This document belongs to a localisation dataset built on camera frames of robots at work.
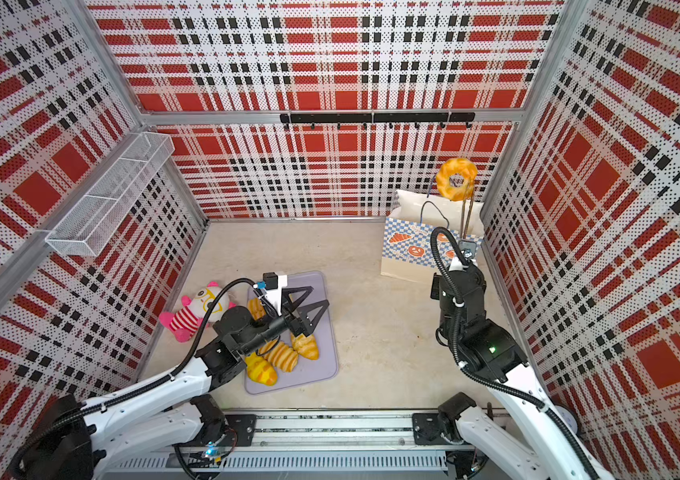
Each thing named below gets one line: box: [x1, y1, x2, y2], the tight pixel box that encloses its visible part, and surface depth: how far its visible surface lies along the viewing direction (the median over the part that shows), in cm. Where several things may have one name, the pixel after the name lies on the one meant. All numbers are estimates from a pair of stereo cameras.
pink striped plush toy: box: [159, 281, 236, 343], surface depth 90 cm
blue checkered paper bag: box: [381, 218, 483, 281], surface depth 93 cm
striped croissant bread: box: [290, 333, 319, 360], surface depth 86 cm
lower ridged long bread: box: [257, 338, 299, 372], surface depth 84 cm
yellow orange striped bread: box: [244, 352, 278, 386], surface depth 82 cm
